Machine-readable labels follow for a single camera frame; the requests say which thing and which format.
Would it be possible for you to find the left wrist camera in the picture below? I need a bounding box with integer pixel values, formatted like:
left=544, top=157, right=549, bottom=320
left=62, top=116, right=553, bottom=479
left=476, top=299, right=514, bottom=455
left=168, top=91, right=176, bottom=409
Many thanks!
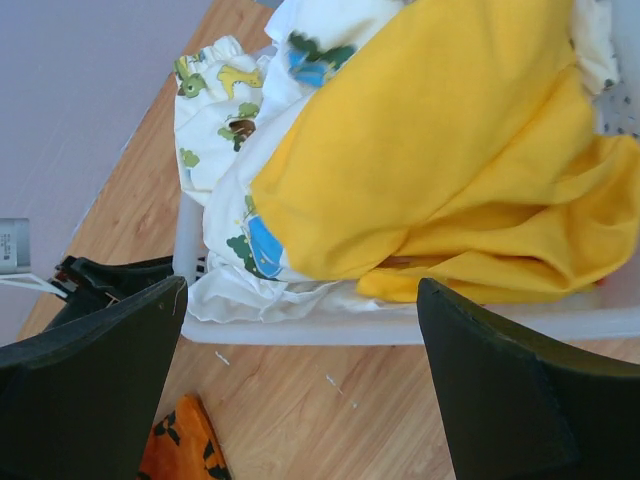
left=0, top=218, right=31, bottom=275

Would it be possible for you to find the white cartoon print cloth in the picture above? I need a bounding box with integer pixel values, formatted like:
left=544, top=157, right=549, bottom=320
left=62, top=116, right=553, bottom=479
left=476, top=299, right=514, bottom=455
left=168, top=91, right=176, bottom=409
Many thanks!
left=174, top=1, right=618, bottom=322

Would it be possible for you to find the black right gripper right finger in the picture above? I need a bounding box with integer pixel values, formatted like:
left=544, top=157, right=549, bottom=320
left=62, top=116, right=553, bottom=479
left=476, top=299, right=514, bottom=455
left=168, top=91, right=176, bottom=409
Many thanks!
left=416, top=279, right=639, bottom=479

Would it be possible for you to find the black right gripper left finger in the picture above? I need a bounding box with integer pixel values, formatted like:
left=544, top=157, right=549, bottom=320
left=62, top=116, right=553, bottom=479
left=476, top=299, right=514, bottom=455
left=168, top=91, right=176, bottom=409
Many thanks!
left=1, top=276, right=187, bottom=479

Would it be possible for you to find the white plastic laundry basket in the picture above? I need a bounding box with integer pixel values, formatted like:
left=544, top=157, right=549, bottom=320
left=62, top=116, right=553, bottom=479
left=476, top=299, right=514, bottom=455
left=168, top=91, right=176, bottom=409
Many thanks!
left=171, top=44, right=640, bottom=347

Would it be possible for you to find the orange patterned pillowcase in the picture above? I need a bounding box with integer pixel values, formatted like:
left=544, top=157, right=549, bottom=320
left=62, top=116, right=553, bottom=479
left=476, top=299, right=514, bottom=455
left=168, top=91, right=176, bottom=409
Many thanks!
left=136, top=394, right=233, bottom=480

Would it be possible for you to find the yellow cloth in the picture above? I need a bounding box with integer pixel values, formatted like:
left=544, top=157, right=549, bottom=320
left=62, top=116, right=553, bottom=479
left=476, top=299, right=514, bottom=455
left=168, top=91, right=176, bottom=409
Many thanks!
left=251, top=1, right=639, bottom=304

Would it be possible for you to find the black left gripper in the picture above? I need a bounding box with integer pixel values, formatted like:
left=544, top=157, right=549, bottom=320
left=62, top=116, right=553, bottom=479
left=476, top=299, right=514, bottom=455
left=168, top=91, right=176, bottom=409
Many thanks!
left=46, top=256, right=174, bottom=330

